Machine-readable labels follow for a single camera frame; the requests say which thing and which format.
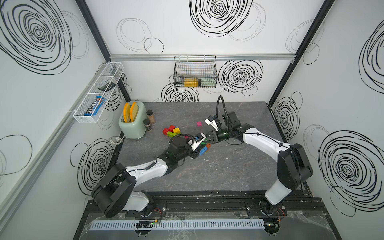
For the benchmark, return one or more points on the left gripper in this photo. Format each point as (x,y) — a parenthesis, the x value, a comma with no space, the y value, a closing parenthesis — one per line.
(193,155)

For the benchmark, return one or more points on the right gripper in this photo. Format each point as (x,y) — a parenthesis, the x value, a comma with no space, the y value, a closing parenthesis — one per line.
(214,137)

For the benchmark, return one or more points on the blue lego brick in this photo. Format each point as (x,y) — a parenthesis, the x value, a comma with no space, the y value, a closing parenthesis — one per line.
(203,150)

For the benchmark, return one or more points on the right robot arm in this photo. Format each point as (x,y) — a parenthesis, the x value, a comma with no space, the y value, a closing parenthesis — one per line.
(293,165)

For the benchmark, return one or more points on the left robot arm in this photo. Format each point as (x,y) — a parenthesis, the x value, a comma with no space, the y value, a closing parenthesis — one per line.
(115,191)

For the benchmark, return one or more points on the yellow lego brick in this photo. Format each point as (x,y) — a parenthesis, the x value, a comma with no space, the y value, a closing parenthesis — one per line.
(176,131)

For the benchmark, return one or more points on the long green lego brick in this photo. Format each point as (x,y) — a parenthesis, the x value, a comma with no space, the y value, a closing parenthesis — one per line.
(171,134)

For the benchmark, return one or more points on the red lego brick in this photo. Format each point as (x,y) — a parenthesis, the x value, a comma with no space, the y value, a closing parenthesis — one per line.
(170,129)

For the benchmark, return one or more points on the dark pepper jar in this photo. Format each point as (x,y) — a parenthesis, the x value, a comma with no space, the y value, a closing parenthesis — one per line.
(147,125)

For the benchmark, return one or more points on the mint green toaster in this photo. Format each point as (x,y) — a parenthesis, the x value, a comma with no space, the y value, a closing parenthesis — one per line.
(135,130)

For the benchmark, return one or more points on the yellow item in basket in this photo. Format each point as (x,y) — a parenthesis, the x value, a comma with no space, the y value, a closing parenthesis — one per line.
(191,82)

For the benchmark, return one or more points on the yellow toast slice right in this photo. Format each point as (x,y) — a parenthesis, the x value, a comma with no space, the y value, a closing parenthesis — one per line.
(133,111)

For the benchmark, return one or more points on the yellow toast slice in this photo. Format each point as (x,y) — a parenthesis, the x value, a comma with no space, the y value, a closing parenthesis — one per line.
(126,113)
(133,111)

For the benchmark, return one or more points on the yellow toast slice left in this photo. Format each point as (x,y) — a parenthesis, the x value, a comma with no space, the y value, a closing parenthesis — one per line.
(126,113)

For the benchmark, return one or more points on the black remote control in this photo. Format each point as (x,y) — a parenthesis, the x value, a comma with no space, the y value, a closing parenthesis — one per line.
(107,87)

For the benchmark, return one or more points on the blue candy packet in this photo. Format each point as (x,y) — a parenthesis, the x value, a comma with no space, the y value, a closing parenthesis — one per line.
(94,106)

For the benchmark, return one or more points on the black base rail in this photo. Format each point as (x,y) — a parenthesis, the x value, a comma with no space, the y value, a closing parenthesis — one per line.
(245,202)

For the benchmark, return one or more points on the black wire wall basket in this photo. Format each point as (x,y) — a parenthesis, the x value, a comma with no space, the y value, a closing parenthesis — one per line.
(202,67)

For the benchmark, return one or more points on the white slotted cable duct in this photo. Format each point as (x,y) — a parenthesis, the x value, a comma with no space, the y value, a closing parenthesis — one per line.
(213,224)

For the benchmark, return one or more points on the white wire wall shelf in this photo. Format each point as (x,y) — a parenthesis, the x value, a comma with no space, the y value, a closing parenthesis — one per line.
(106,73)

